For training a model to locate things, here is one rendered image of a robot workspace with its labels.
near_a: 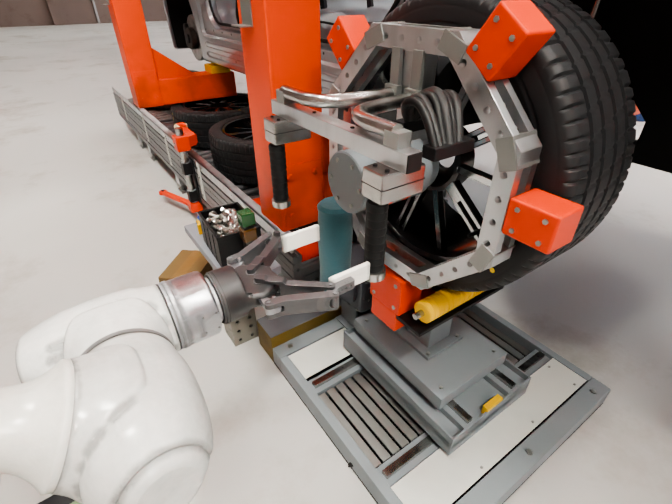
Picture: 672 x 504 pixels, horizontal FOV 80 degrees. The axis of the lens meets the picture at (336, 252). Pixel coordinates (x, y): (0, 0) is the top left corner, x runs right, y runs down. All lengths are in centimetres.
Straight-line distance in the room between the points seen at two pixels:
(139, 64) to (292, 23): 196
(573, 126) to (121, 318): 70
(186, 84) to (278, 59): 199
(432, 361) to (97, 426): 106
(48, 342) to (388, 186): 46
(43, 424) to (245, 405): 113
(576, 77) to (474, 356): 85
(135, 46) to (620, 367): 299
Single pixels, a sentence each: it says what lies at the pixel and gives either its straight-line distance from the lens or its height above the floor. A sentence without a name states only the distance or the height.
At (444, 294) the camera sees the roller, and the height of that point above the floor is 54.
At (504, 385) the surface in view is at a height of 17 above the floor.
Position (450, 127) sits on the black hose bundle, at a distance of 66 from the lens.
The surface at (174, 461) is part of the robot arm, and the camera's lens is 35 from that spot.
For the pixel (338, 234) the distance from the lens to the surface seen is 98.
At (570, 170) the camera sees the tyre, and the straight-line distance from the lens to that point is 78.
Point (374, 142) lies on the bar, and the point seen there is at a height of 98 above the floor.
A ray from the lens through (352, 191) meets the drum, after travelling 80.
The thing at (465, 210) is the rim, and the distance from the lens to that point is 95.
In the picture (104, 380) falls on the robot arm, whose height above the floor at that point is 92.
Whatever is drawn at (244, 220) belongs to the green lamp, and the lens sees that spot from 113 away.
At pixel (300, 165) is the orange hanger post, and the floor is 73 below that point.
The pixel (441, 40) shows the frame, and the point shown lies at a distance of 79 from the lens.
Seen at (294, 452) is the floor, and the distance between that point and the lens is 136.
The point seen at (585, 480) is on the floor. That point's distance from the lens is 150.
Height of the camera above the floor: 118
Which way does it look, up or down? 33 degrees down
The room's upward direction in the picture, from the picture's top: straight up
